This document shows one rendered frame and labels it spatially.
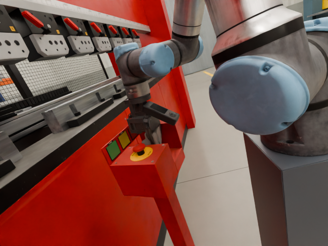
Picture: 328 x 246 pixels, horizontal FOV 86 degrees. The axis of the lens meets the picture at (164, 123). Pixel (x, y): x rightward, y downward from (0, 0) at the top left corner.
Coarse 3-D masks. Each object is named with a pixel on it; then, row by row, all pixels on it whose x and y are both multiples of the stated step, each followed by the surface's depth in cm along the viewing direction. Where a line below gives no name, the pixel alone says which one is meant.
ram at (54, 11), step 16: (0, 0) 56; (16, 0) 61; (64, 0) 83; (80, 0) 94; (96, 0) 109; (112, 0) 130; (128, 0) 160; (80, 16) 92; (128, 16) 153; (144, 16) 197; (144, 32) 198
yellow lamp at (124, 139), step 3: (123, 132) 60; (120, 135) 58; (123, 135) 60; (126, 135) 61; (120, 138) 58; (123, 138) 59; (126, 138) 61; (120, 141) 58; (123, 141) 59; (126, 141) 61; (129, 141) 62; (123, 144) 59; (126, 144) 60; (123, 147) 59
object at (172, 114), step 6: (150, 102) 57; (144, 108) 55; (150, 108) 54; (156, 108) 55; (162, 108) 56; (150, 114) 55; (156, 114) 54; (162, 114) 54; (168, 114) 54; (174, 114) 54; (162, 120) 54; (168, 120) 54; (174, 120) 53
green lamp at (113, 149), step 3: (114, 141) 55; (111, 144) 54; (114, 144) 55; (117, 144) 56; (108, 147) 53; (111, 147) 54; (114, 147) 55; (117, 147) 56; (108, 150) 53; (111, 150) 54; (114, 150) 55; (117, 150) 56; (111, 153) 54; (114, 153) 55; (117, 153) 56; (111, 156) 53; (114, 156) 54
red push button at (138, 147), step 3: (138, 144) 53; (141, 144) 52; (144, 144) 53; (135, 147) 52; (138, 147) 51; (141, 147) 51; (144, 147) 52; (135, 150) 51; (138, 150) 51; (141, 150) 51; (138, 153) 52; (141, 153) 52
